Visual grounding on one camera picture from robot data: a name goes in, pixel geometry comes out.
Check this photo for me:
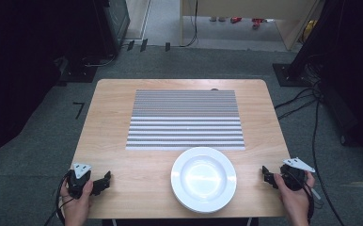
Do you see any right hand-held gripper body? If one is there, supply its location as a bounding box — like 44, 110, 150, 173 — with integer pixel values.
278, 157, 316, 191

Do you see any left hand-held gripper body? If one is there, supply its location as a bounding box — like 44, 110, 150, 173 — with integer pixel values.
67, 162, 93, 200

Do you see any person's left hand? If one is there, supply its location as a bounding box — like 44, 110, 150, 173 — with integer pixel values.
59, 178, 95, 226

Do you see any person's right hand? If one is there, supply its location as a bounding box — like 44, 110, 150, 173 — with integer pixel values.
273, 171, 316, 226

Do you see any white plate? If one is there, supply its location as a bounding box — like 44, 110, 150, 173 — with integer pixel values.
171, 185, 234, 215
170, 146, 238, 212

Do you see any grey striped placemat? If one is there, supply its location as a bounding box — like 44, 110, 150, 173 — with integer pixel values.
125, 89, 246, 152

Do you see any black stand base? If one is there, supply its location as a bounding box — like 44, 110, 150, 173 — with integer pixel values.
55, 56, 99, 87

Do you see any dark curtain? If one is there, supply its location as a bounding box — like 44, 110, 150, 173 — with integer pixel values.
0, 0, 96, 164

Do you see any yellow object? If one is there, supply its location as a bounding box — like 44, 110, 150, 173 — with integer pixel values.
301, 19, 318, 43

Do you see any black glass-front cabinet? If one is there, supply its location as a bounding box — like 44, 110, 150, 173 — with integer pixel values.
93, 0, 131, 59

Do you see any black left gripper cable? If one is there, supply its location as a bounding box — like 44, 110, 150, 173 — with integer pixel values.
43, 169, 74, 226

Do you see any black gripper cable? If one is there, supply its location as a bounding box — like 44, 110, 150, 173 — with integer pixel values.
291, 170, 324, 226
43, 169, 74, 226

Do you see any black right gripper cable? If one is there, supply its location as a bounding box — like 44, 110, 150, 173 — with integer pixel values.
291, 170, 324, 226

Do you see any long black floor cable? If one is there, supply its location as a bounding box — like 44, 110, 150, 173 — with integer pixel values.
310, 98, 347, 226

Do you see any black stand with base plate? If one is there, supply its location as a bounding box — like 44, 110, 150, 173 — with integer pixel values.
272, 0, 340, 88

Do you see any black hanging cable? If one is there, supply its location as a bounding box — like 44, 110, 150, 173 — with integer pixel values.
180, 0, 200, 49

